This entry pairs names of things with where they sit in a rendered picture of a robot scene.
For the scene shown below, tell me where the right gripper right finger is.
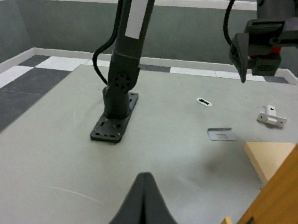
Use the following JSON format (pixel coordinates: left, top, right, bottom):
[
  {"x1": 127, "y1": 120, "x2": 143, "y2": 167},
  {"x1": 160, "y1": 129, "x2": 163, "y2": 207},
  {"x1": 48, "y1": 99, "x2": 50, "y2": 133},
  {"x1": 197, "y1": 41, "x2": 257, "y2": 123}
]
[{"x1": 144, "y1": 172, "x2": 178, "y2": 224}]

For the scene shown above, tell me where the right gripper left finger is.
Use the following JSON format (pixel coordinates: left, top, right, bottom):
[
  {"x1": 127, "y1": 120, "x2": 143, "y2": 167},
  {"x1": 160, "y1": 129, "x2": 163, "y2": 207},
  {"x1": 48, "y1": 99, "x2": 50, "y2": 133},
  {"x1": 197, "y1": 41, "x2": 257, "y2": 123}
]
[{"x1": 109, "y1": 172, "x2": 145, "y2": 224}]

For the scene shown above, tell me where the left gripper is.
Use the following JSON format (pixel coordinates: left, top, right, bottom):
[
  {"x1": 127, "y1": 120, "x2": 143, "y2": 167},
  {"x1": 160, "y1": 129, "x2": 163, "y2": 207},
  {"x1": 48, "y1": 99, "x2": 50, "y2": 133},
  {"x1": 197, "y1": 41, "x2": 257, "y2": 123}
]
[{"x1": 229, "y1": 0, "x2": 298, "y2": 83}]

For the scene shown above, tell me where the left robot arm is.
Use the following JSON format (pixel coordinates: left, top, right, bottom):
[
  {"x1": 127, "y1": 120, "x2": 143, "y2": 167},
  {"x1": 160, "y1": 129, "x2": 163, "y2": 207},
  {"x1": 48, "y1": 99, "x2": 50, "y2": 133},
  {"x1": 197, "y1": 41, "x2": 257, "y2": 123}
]
[{"x1": 90, "y1": 0, "x2": 282, "y2": 143}]

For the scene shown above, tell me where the black mortise lock with brass faceplate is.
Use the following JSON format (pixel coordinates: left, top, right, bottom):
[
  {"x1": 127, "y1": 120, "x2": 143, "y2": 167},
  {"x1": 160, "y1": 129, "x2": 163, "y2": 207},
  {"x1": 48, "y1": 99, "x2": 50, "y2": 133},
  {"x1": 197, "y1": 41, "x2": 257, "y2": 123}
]
[{"x1": 221, "y1": 217, "x2": 232, "y2": 224}]

